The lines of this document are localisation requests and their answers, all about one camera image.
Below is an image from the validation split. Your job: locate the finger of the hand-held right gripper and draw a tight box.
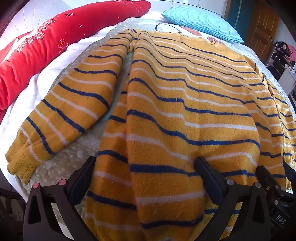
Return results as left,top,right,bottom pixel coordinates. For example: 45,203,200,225
282,161,296,180
255,165,281,194

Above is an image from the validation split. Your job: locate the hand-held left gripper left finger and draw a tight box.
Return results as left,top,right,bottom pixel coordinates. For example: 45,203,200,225
23,156,97,241

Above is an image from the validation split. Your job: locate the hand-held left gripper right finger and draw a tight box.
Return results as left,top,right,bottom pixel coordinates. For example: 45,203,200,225
194,157,271,241

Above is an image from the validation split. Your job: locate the yellow striped knit sweater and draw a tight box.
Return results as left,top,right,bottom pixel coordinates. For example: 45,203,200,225
6,28,296,241

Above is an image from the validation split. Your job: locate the heart print quilted blanket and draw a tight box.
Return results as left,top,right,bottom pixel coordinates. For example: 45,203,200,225
14,17,296,232

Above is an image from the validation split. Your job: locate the dark wooden chair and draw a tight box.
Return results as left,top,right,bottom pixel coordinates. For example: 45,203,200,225
0,186,27,241

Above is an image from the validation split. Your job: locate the cluttered storage rack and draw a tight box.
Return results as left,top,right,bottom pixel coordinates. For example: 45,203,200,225
265,40,296,95

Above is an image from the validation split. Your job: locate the white bed sheet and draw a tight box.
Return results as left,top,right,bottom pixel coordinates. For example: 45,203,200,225
0,28,111,186

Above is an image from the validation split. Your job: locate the red patterned pillow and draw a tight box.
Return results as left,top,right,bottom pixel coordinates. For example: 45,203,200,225
0,0,152,122

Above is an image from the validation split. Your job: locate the brown wooden door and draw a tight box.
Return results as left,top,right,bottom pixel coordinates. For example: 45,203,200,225
245,2,279,49

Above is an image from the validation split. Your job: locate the turquoise knit pillow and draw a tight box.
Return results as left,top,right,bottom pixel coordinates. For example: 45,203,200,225
161,6,245,44

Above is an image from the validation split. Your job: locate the white round headboard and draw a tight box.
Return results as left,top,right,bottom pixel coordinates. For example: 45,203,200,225
0,0,73,41

